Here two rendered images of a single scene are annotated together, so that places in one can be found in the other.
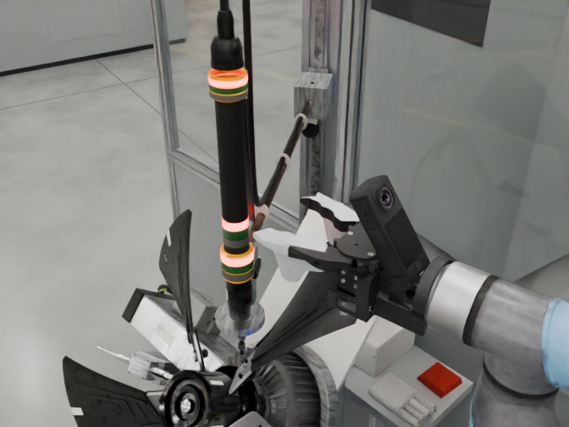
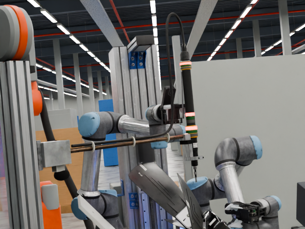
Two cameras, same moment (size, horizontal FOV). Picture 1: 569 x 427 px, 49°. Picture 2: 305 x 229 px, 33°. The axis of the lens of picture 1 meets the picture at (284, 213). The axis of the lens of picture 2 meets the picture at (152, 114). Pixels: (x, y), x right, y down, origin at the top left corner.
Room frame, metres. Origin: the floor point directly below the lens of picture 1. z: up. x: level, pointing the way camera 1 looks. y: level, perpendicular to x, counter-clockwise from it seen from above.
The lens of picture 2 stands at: (2.35, 1.04, 1.61)
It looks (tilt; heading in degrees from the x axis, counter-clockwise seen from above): 1 degrees up; 214
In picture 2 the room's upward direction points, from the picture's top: 5 degrees counter-clockwise
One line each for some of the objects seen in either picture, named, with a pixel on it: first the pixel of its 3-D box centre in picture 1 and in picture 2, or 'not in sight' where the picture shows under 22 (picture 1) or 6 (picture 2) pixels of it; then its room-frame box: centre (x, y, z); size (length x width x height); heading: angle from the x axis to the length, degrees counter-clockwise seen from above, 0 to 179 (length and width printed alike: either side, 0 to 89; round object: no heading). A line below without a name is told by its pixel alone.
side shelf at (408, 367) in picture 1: (385, 372); not in sight; (1.13, -0.26, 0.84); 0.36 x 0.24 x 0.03; 43
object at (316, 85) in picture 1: (313, 94); (49, 153); (1.28, -0.06, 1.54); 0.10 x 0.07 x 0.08; 168
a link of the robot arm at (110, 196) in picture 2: not in sight; (105, 201); (0.28, -0.72, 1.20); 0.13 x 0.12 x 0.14; 175
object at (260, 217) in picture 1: (284, 163); (131, 143); (0.97, 0.00, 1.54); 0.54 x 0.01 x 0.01; 168
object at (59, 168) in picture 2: (310, 126); (61, 172); (1.25, -0.06, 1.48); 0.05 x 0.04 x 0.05; 168
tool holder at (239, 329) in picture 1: (240, 288); (191, 146); (0.68, 0.06, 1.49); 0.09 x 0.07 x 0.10; 168
